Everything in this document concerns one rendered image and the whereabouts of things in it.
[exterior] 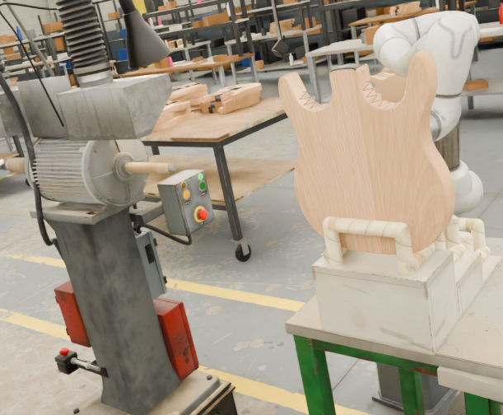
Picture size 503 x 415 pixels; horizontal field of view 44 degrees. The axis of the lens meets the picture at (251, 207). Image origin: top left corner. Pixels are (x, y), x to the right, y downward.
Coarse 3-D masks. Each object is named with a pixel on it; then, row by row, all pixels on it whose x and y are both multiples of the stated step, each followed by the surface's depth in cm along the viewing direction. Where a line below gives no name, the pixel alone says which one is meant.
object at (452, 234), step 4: (452, 224) 142; (456, 224) 142; (448, 228) 143; (452, 228) 143; (456, 228) 143; (448, 232) 143; (452, 232) 143; (456, 232) 143; (448, 236) 144; (452, 236) 143; (456, 236) 143; (448, 240) 144; (452, 240) 144; (456, 240) 144; (448, 244) 145; (452, 244) 144; (456, 244) 144; (448, 248) 145
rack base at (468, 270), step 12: (468, 252) 147; (456, 264) 143; (468, 264) 142; (480, 264) 146; (456, 276) 138; (468, 276) 140; (480, 276) 146; (468, 288) 141; (480, 288) 147; (468, 300) 141
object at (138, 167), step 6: (132, 162) 196; (138, 162) 194; (144, 162) 193; (150, 162) 191; (156, 162) 190; (132, 168) 195; (138, 168) 193; (144, 168) 191; (150, 168) 190; (156, 168) 188; (162, 168) 186
